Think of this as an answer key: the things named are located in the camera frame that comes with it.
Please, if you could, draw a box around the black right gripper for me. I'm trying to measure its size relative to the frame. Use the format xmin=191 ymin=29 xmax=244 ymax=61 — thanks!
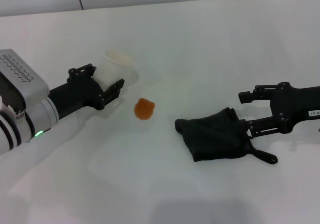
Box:
xmin=238 ymin=82 xmax=320 ymax=138

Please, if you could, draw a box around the white paper cup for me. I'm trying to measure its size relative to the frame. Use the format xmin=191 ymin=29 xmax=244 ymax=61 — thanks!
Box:
xmin=93 ymin=49 xmax=135 ymax=90

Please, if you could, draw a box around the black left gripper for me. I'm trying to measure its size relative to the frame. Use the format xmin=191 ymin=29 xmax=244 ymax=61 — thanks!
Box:
xmin=48 ymin=63 xmax=126 ymax=121

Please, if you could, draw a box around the orange round object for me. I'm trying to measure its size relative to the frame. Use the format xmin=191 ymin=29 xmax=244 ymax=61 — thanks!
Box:
xmin=134 ymin=97 xmax=157 ymax=121

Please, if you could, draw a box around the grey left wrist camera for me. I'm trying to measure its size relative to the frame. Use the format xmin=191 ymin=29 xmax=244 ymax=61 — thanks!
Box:
xmin=0 ymin=49 xmax=50 ymax=112

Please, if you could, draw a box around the dark rag with loop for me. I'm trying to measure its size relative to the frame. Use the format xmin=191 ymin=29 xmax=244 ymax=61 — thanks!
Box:
xmin=174 ymin=107 xmax=279 ymax=165

